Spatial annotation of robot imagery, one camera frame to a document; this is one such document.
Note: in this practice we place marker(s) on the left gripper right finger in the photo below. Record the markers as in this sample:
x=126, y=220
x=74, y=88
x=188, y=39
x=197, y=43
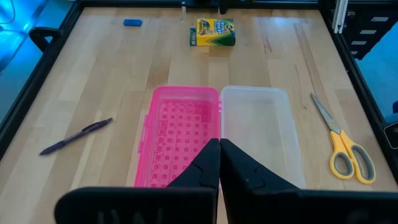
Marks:
x=280, y=205

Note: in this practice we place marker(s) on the blue eraser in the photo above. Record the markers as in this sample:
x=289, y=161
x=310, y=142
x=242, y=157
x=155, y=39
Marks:
x=132, y=22

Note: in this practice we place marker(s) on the pink and clear pencil case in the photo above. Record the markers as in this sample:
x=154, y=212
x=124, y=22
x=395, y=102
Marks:
x=177, y=124

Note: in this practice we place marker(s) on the yellow crayon box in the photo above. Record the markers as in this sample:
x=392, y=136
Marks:
x=214, y=31

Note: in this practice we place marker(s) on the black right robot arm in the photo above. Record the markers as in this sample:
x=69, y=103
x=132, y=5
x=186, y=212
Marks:
x=223, y=7

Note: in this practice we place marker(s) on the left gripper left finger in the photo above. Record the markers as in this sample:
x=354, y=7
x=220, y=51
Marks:
x=155, y=205

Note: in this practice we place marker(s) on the dark purple pen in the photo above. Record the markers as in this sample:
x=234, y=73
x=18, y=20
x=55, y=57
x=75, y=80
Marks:
x=76, y=136

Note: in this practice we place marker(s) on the aluminium frame post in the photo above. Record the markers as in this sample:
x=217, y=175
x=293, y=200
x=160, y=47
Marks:
x=339, y=15

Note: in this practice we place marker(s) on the black table frame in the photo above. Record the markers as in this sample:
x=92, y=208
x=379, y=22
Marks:
x=37, y=81

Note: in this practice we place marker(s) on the black device with white outline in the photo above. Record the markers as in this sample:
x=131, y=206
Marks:
x=392, y=135

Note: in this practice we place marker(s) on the black drawer cabinet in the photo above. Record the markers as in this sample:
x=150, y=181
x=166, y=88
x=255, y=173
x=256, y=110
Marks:
x=373, y=34

